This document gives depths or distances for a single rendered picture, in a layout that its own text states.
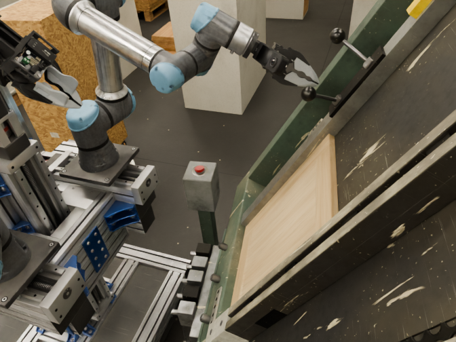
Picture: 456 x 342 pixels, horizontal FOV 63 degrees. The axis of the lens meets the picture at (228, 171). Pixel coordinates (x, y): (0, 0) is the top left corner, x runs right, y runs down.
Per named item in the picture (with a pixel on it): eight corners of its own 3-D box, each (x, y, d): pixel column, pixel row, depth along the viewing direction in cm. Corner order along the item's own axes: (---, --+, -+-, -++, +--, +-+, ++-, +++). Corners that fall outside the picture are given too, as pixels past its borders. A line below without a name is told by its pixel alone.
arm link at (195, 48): (169, 69, 102) (181, 39, 94) (193, 53, 109) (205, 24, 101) (191, 87, 102) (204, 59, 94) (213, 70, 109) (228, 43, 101)
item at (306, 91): (333, 101, 99) (295, 93, 92) (342, 90, 97) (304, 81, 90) (339, 111, 97) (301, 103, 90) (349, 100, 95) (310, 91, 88)
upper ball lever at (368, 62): (370, 70, 91) (330, 36, 94) (381, 58, 88) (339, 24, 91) (365, 73, 88) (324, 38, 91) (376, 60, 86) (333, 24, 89)
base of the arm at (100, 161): (71, 168, 141) (62, 148, 134) (94, 145, 151) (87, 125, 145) (105, 175, 136) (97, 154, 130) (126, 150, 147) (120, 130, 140)
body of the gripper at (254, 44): (293, 51, 102) (254, 29, 100) (298, 54, 94) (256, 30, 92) (278, 76, 104) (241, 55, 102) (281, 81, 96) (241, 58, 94)
